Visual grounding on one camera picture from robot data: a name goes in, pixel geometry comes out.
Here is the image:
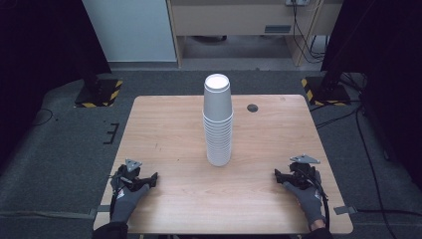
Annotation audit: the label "black curtain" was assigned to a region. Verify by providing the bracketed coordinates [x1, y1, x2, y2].
[0, 0, 112, 168]
[320, 0, 422, 192]

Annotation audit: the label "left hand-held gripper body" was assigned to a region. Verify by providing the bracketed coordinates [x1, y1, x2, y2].
[110, 158, 151, 193]

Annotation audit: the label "grey tape piece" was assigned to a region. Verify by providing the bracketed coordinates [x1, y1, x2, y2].
[89, 204, 112, 218]
[332, 205, 358, 216]

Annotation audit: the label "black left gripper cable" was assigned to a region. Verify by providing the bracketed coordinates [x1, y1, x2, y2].
[108, 192, 117, 220]

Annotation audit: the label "light wooden desk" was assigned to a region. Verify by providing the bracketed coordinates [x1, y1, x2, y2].
[166, 0, 344, 68]

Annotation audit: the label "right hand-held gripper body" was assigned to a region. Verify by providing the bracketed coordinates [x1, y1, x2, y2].
[288, 153, 322, 191]

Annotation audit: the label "grey label on desk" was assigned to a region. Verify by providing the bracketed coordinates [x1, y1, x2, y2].
[264, 24, 293, 35]

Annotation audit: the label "person's left hand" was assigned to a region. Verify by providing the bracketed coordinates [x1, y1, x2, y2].
[109, 173, 151, 224]

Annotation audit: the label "long black floor cable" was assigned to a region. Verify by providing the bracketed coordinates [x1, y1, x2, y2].
[353, 105, 397, 239]

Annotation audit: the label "thin black floor cable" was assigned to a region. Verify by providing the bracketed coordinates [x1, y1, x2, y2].
[32, 108, 55, 127]

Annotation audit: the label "person's right hand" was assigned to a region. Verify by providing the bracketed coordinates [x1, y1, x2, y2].
[283, 180, 326, 230]

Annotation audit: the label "hazard-striped black stand base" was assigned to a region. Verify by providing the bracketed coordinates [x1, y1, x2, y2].
[301, 76, 352, 108]
[74, 78, 124, 109]

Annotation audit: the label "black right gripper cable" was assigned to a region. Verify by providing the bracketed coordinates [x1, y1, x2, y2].
[297, 168, 331, 231]

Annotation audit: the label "black hanging cables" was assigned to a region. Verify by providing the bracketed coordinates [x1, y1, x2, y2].
[291, 0, 328, 65]

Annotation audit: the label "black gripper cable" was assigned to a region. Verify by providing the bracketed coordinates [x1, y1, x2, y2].
[297, 168, 331, 231]
[108, 192, 117, 220]

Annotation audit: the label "stack of white paper cups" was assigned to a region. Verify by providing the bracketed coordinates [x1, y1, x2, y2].
[202, 73, 234, 167]

